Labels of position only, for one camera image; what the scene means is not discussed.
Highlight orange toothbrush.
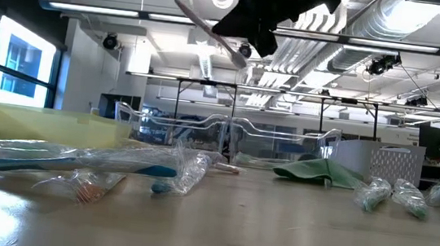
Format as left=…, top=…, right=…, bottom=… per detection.
left=211, top=160, right=248, bottom=176
left=29, top=162, right=128, bottom=209

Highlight clear plastic bin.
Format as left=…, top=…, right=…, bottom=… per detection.
left=112, top=101, right=231, bottom=154
left=225, top=115, right=344, bottom=178

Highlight green cloth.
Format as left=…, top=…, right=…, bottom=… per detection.
left=271, top=152, right=368, bottom=192

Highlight overhead LED light bar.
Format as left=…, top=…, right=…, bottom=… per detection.
left=37, top=0, right=440, bottom=57

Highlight white perforated plastic basket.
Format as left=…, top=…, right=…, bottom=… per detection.
left=331, top=136, right=427, bottom=189

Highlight wrapped blue toothbrush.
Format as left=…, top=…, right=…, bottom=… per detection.
left=149, top=139, right=213, bottom=200
left=0, top=132, right=181, bottom=196

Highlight yellow plastic bin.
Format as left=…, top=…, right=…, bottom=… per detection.
left=0, top=102, right=134, bottom=155

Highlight black ceiling camera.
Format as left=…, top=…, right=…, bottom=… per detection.
left=236, top=42, right=253, bottom=61
left=364, top=49, right=403, bottom=80
left=101, top=31, right=121, bottom=51

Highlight black background workstation frame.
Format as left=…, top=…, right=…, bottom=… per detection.
left=121, top=70, right=440, bottom=147

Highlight black wall display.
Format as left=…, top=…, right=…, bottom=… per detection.
left=97, top=91, right=143, bottom=123

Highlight window with dark frame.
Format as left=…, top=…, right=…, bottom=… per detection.
left=0, top=13, right=68, bottom=113

